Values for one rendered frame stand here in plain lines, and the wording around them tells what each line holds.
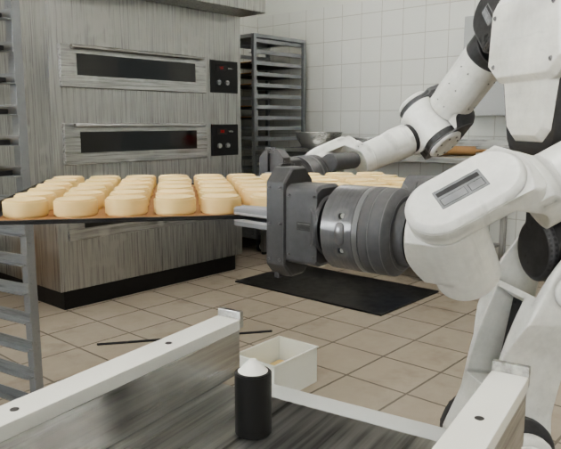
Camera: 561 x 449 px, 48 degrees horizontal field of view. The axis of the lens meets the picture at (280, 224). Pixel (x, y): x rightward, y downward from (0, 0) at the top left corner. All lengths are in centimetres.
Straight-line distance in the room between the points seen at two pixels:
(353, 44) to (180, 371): 514
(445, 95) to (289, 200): 76
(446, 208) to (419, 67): 473
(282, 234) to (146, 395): 22
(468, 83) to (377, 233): 78
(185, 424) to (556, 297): 63
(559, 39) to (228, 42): 383
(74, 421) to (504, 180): 40
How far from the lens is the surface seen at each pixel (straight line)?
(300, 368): 270
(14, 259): 212
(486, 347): 116
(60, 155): 383
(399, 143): 138
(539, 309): 103
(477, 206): 56
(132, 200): 75
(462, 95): 136
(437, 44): 523
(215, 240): 460
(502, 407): 51
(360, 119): 556
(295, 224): 67
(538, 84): 103
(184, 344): 61
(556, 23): 99
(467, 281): 62
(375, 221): 60
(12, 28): 205
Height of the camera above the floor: 111
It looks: 9 degrees down
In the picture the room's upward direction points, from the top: straight up
